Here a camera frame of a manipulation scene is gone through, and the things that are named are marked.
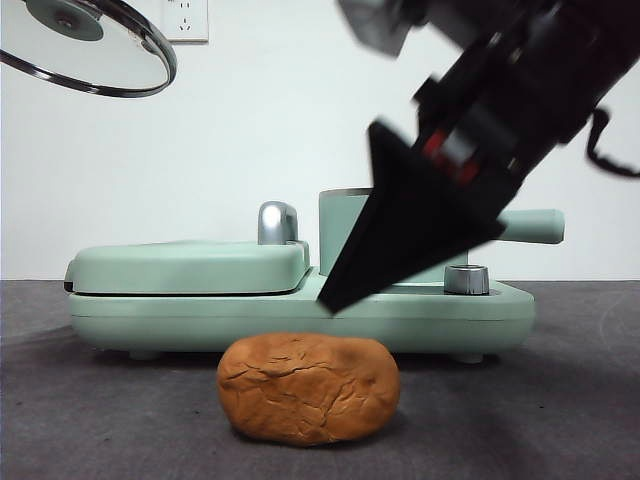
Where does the silver control knob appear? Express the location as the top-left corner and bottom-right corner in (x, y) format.
(443, 263), (491, 296)

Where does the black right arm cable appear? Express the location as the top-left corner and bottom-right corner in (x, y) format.
(583, 106), (640, 178)

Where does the mint green hinged grill cover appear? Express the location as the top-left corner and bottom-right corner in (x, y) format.
(62, 239), (312, 297)

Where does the mint green breakfast machine base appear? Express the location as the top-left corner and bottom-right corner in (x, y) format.
(65, 267), (536, 364)

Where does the brown potato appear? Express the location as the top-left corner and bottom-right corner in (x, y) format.
(215, 332), (401, 448)

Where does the chrome grill cover handle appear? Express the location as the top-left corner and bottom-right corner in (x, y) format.
(256, 200), (302, 247)

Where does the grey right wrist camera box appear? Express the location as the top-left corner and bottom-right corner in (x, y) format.
(335, 0), (427, 58)

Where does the glass lid with green knob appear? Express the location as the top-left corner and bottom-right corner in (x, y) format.
(0, 0), (178, 99)

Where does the white wall socket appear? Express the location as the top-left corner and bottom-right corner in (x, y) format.
(163, 0), (210, 44)

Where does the mint green pot with handle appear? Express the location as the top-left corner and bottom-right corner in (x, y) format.
(317, 186), (567, 277)

